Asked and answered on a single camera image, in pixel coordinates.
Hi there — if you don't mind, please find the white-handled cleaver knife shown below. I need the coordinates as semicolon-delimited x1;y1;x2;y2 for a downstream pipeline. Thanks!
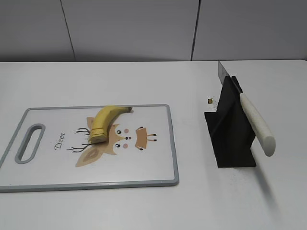
218;62;276;157

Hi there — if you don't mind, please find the black knife stand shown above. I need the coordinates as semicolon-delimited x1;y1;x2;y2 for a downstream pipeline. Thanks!
204;76;256;168

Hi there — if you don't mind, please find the white deer cutting board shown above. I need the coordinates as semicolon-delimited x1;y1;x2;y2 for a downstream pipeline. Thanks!
0;104;179;193

